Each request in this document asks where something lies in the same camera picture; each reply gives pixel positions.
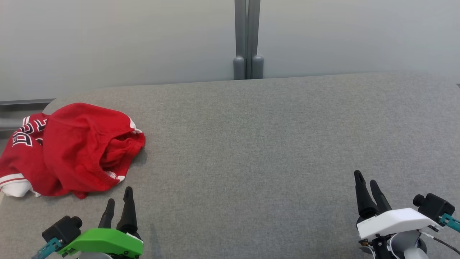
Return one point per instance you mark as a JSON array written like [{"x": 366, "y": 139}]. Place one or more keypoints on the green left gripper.
[{"x": 104, "y": 242}]

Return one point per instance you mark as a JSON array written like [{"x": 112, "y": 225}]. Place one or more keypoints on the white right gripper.
[{"x": 391, "y": 221}]

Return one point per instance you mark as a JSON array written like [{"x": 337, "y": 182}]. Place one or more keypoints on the red sports jersey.
[{"x": 72, "y": 151}]

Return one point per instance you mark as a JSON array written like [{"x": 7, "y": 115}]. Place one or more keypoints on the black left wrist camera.
[{"x": 61, "y": 230}]

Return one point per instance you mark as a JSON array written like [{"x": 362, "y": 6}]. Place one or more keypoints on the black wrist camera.
[
  {"x": 61, "y": 230},
  {"x": 433, "y": 207}
]

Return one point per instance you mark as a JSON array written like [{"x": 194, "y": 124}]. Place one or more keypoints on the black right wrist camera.
[{"x": 433, "y": 207}]

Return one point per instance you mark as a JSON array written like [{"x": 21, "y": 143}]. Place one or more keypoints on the teal left camera connector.
[{"x": 48, "y": 248}]

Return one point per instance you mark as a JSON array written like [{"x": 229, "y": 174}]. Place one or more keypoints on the teal camera connector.
[
  {"x": 48, "y": 248},
  {"x": 451, "y": 222}
]

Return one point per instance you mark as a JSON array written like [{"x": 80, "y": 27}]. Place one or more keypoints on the teal right camera connector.
[{"x": 451, "y": 222}]

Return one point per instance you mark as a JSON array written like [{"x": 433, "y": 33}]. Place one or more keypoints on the grey metal rail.
[{"x": 21, "y": 108}]

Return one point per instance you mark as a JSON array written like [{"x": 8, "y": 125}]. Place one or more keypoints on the grey partition post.
[
  {"x": 254, "y": 36},
  {"x": 239, "y": 36}
]

